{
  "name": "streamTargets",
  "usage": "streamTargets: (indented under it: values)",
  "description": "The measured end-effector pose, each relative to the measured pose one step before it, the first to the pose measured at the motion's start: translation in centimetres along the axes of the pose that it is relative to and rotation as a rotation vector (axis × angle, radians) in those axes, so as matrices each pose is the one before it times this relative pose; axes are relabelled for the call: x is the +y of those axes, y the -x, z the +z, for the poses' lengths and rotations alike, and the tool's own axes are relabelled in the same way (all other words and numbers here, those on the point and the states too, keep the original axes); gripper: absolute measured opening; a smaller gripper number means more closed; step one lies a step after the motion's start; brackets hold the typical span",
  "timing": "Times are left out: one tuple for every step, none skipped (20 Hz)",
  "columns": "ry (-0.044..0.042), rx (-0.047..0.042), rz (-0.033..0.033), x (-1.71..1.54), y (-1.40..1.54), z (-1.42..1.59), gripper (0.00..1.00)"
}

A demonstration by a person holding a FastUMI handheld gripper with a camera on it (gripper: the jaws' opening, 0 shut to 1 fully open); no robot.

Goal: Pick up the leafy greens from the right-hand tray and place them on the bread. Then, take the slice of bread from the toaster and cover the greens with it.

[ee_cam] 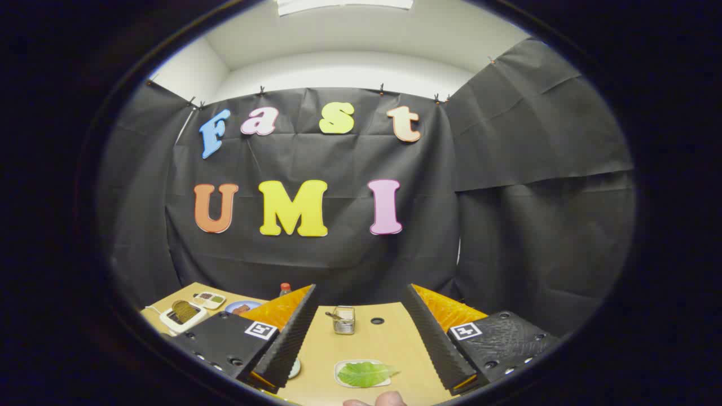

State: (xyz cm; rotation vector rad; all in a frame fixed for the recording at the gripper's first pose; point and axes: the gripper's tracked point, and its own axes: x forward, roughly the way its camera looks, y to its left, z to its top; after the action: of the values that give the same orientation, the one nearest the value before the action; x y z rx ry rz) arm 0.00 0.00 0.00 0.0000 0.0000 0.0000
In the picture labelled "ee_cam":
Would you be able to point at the brown bread slice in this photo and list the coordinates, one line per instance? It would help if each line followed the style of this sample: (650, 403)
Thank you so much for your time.
(184, 310)

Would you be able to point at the white seasoning tray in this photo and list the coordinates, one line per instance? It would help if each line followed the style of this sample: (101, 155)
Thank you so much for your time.
(210, 300)

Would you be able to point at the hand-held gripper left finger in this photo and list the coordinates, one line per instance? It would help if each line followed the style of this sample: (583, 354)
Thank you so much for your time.
(293, 338)

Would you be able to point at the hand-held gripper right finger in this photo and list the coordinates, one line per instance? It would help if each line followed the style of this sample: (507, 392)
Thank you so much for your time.
(431, 338)

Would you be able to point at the ceiling light panel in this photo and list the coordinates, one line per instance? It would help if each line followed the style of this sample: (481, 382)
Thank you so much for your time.
(344, 4)

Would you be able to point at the brown meat patty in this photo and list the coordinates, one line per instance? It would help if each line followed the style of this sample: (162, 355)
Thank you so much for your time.
(241, 309)

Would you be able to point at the black backdrop cloth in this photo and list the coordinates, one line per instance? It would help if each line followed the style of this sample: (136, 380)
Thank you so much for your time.
(338, 259)

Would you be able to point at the pale green round plate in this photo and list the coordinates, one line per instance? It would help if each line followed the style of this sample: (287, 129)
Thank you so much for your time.
(295, 369)

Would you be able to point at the blue round plate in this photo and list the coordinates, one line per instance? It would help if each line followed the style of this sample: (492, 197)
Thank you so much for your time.
(252, 305)

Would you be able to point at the white toaster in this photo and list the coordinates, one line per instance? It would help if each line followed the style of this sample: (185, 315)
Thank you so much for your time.
(167, 321)

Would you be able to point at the green lettuce leaf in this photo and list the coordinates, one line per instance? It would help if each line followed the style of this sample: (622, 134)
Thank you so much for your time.
(364, 374)

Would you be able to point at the clear red-capped water bottle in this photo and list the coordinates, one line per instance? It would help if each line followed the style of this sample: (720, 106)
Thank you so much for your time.
(285, 288)

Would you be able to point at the white square plate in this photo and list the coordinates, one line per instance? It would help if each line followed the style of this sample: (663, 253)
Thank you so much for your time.
(339, 379)

